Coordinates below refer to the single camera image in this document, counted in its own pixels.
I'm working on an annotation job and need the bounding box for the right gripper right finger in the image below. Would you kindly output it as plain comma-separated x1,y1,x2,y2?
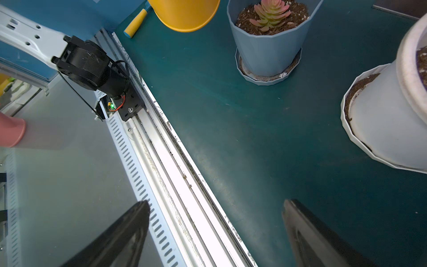
282,199,376,267

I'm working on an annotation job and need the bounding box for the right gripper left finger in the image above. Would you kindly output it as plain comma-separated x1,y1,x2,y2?
62,200,150,267

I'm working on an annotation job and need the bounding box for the yellow plastic watering can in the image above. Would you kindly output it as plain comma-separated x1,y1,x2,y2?
149,0,220,33

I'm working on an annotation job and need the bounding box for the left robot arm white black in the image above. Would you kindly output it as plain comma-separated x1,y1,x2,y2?
1,6,132,99

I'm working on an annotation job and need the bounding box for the pink succulent in blue pot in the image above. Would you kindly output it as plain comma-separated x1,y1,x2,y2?
249,0,291,32

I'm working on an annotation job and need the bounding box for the white round plant pot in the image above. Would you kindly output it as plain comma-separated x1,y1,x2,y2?
341,16,427,173

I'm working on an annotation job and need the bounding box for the pink plastic cup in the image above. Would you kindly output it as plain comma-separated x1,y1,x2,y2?
0,112,26,148

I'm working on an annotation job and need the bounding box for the blue-grey saucer under blue pot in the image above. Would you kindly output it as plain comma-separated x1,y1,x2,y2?
235,46,303,86

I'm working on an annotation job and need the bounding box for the white saucer under white pot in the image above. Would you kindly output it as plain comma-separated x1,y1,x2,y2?
341,63,427,173

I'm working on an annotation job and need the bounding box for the blue-grey faceted plant pot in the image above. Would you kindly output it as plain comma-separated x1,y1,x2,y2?
227,0,323,77

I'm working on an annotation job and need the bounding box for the blue yellow garden hand rake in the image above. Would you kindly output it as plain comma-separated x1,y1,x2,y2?
123,1,151,38

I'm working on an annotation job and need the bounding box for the artificial pink blossom tree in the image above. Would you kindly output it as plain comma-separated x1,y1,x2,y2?
373,0,427,20

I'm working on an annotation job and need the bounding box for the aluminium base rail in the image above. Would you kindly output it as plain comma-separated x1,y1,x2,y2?
94,29,256,267

